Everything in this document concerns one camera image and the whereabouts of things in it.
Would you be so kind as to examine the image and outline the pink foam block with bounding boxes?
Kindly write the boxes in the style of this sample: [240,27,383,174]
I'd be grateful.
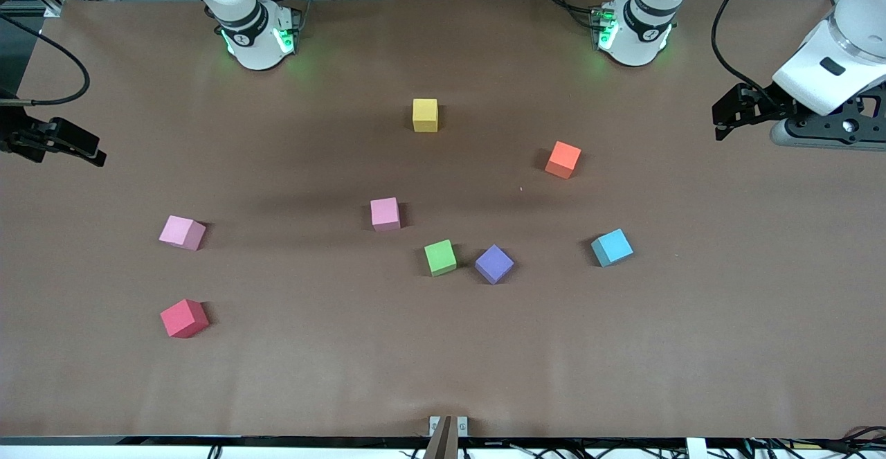
[370,197,401,232]
[159,215,207,251]

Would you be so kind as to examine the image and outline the light blue foam block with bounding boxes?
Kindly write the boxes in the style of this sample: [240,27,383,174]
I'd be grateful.
[590,228,635,268]

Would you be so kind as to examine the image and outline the purple foam block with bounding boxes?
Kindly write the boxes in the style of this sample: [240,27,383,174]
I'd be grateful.
[475,244,516,285]

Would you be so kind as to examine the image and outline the yellow foam block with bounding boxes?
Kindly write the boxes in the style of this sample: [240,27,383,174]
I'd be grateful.
[413,98,439,133]

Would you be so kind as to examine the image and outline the orange foam block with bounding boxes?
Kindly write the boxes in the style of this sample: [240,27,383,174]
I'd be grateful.
[545,141,582,180]

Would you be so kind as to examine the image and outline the red foam block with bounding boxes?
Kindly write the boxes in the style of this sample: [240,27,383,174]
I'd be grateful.
[160,299,210,339]

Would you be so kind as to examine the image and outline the large paper table cover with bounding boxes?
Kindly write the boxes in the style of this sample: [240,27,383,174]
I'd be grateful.
[0,0,886,440]

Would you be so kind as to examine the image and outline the green foam block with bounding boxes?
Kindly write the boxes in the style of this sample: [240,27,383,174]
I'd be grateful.
[424,240,458,278]

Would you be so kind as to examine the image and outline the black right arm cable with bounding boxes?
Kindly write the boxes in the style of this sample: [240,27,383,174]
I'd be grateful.
[0,15,91,107]

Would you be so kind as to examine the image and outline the tangled floor cables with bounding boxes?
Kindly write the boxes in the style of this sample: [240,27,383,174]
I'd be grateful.
[744,426,886,459]

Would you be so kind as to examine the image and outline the metal table edge bracket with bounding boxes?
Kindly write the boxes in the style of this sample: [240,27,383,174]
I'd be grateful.
[428,415,469,439]

